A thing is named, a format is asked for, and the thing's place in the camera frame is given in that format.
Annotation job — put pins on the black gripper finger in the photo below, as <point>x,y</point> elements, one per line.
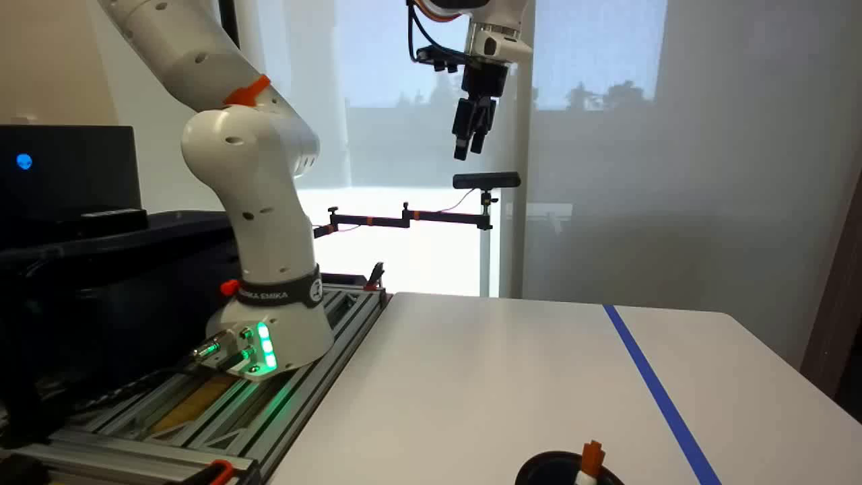
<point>461,129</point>
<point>487,121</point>

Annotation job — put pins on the black round holder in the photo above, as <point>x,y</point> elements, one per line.
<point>542,473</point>

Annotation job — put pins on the black cabinet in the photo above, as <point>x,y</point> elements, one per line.
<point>108,297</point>

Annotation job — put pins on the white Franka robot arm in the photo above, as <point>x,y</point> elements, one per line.
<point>256,178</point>

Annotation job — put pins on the black monitor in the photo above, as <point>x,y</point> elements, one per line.
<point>68,177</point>

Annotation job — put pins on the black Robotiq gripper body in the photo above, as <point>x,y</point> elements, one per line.
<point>487,80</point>

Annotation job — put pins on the black camera on stand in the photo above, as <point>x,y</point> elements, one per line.
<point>487,182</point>

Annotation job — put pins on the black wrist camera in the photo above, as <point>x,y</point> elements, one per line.
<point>444,57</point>

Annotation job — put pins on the white stand pole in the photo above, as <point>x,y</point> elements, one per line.
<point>487,266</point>

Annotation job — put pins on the long blue tape line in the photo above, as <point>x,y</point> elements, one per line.
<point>660,385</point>

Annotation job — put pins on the red and black clamp lever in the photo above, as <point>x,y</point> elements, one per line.
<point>223,473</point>
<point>375,276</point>

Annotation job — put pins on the aluminium rail base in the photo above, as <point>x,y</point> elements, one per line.
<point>298,395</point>

